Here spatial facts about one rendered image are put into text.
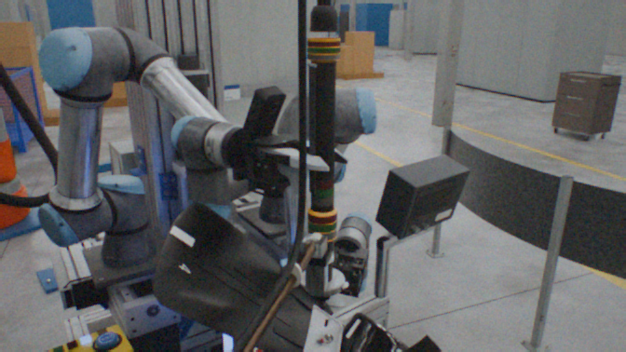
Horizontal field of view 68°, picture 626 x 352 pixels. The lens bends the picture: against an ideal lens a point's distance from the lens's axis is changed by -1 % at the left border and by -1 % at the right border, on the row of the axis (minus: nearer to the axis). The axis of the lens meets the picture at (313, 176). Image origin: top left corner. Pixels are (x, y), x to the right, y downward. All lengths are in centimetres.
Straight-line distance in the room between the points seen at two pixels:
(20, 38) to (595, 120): 844
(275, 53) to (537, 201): 161
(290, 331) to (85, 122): 67
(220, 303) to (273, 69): 224
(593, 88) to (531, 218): 493
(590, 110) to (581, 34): 367
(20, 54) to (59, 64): 751
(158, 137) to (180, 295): 98
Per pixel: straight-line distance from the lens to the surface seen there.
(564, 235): 258
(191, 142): 82
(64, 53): 102
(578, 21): 1080
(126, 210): 131
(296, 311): 66
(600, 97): 747
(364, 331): 69
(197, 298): 56
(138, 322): 131
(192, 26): 148
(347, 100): 111
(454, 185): 147
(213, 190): 85
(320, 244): 64
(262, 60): 269
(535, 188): 259
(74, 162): 115
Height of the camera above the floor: 168
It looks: 19 degrees down
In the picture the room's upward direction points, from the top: straight up
